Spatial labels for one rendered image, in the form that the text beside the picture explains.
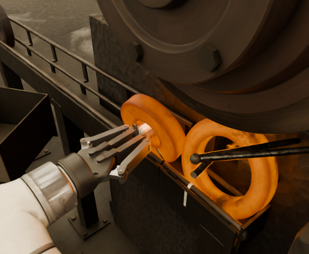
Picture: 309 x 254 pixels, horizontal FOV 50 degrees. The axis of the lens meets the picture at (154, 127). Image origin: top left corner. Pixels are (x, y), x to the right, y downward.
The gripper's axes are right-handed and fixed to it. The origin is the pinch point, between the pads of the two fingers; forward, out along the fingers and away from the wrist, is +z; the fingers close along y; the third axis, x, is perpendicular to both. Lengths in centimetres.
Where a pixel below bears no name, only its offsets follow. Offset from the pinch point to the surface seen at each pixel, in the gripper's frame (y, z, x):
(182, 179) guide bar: 10.5, -2.8, -5.0
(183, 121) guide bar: 2.5, 5.8, -0.6
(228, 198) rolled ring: 18.4, 0.8, -6.6
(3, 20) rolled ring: -88, 5, -2
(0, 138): -39.9, -20.2, -14.5
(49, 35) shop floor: -227, 81, -73
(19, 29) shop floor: -256, 67, -72
